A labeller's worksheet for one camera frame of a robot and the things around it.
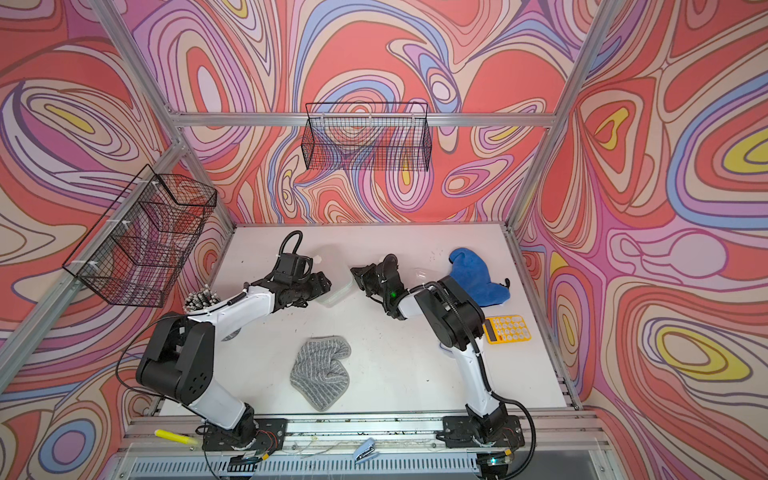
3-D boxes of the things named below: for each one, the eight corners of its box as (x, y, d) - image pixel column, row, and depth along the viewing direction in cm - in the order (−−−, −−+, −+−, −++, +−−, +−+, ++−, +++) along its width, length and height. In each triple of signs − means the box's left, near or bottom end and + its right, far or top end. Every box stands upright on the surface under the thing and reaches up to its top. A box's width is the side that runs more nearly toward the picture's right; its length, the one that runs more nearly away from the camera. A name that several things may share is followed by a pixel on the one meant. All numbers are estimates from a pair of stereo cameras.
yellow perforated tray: (489, 345, 91) (491, 342, 89) (480, 321, 96) (482, 318, 94) (529, 340, 92) (532, 337, 90) (518, 316, 97) (521, 313, 95)
